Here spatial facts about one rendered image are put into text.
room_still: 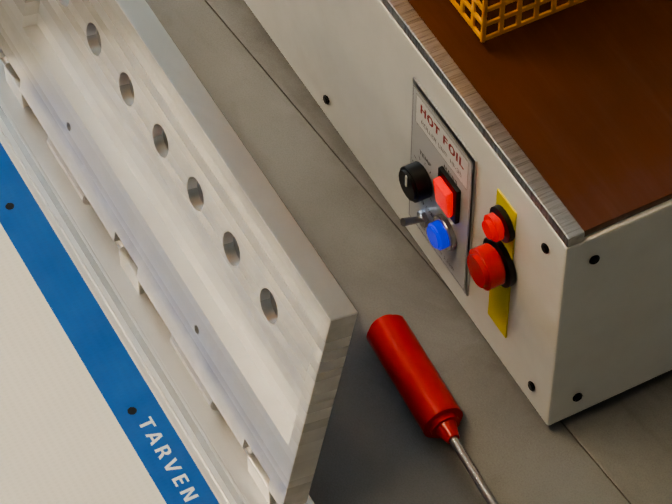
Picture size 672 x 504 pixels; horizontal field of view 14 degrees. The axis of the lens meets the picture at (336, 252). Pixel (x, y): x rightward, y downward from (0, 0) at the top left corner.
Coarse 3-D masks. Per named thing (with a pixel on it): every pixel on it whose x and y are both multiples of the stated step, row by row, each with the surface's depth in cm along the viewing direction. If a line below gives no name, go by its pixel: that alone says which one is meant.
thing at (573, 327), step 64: (256, 0) 189; (320, 0) 177; (384, 0) 166; (448, 0) 166; (640, 0) 166; (320, 64) 182; (384, 64) 170; (448, 64) 163; (512, 64) 163; (576, 64) 163; (640, 64) 163; (384, 128) 175; (512, 128) 160; (576, 128) 160; (640, 128) 160; (384, 192) 180; (512, 192) 159; (576, 192) 156; (640, 192) 156; (576, 256) 156; (640, 256) 159; (512, 320) 167; (576, 320) 161; (640, 320) 165; (576, 384) 167
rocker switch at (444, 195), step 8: (440, 168) 167; (440, 176) 167; (448, 176) 167; (440, 184) 167; (448, 184) 167; (440, 192) 167; (448, 192) 166; (456, 192) 166; (440, 200) 168; (448, 200) 167; (456, 200) 166; (448, 208) 167; (456, 208) 167; (448, 216) 168; (456, 216) 168
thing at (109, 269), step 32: (0, 64) 187; (0, 96) 185; (0, 128) 183; (32, 128) 183; (32, 160) 181; (64, 192) 179; (64, 224) 177; (96, 224) 178; (96, 256) 176; (128, 256) 174; (96, 288) 174; (128, 288) 174; (128, 320) 172; (160, 320) 173; (160, 352) 171; (160, 384) 169; (192, 384) 169; (192, 416) 168; (192, 448) 166; (224, 448) 166; (224, 480) 165; (256, 480) 164
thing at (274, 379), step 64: (0, 0) 181; (64, 0) 175; (128, 0) 164; (64, 64) 177; (128, 64) 167; (64, 128) 177; (128, 128) 170; (192, 128) 159; (128, 192) 170; (192, 192) 164; (256, 192) 155; (192, 256) 166; (256, 256) 158; (192, 320) 166; (256, 320) 160; (320, 320) 150; (256, 384) 161; (320, 384) 153; (256, 448) 162; (320, 448) 158
